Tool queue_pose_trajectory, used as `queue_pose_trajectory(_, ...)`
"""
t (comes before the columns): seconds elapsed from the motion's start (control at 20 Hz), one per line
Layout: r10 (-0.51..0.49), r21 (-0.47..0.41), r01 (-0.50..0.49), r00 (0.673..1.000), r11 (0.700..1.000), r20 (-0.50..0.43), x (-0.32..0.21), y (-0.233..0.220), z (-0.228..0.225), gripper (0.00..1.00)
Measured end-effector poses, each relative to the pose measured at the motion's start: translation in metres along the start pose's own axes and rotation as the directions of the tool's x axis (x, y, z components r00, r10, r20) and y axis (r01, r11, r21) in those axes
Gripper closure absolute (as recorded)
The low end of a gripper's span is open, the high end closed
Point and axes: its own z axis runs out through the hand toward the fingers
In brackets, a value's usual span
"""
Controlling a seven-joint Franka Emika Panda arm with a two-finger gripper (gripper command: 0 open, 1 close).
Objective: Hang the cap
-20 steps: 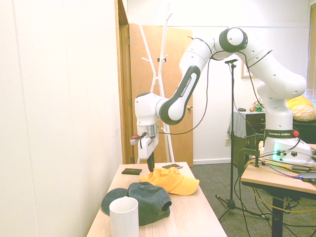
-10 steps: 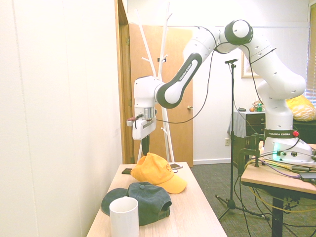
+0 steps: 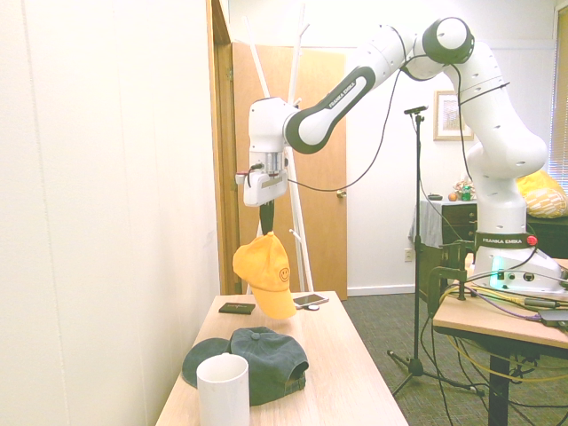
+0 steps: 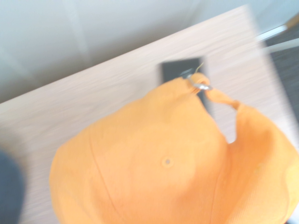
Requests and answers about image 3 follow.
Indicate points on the white wall outlet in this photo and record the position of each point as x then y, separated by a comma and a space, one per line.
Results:
408, 255

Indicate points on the brass door knob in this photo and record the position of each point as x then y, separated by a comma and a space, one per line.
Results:
341, 193

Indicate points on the black card wallet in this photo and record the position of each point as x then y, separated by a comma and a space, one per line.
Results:
237, 308

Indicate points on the black table clamp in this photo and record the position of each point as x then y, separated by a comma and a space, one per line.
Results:
444, 270

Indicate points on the white cylindrical cup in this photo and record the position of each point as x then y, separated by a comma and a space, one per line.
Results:
222, 390

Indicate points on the grey cloth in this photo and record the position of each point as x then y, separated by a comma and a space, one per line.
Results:
428, 226

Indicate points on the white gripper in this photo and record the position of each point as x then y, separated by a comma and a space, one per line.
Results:
266, 191

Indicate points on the wooden door frame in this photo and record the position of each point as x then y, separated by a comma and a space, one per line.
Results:
222, 177

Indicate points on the white smartphone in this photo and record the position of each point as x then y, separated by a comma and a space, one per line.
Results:
310, 300

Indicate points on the framed wall picture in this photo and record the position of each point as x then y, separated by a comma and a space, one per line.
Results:
448, 115

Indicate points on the black stereo camera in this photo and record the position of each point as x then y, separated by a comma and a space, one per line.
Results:
416, 110

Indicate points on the flat black box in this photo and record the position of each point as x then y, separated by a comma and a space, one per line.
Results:
554, 317

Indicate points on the window blind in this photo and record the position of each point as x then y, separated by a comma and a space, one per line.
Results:
560, 111

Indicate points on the wooden door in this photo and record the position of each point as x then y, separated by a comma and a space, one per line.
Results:
324, 231

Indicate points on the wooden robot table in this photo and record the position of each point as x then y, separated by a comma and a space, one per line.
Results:
488, 328

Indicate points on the dark blue-grey baseball cap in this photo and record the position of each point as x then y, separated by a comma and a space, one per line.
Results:
266, 359

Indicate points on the white coat rack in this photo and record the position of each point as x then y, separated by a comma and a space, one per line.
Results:
296, 213

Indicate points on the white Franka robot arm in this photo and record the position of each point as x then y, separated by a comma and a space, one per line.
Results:
497, 111

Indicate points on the red round knob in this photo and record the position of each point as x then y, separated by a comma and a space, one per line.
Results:
531, 240

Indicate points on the yellow patterned pillow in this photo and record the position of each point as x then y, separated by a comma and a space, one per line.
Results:
543, 195

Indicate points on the small black bowl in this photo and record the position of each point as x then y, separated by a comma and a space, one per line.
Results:
434, 196

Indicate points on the black camera tripod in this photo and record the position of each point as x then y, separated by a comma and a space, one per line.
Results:
417, 266

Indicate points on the yellow smiley baseball cap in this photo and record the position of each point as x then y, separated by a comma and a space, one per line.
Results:
262, 270

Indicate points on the dark wooden cabinet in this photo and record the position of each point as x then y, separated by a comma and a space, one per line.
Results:
457, 222

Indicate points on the wrist camera with red mount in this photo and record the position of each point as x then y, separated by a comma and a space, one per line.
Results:
242, 178

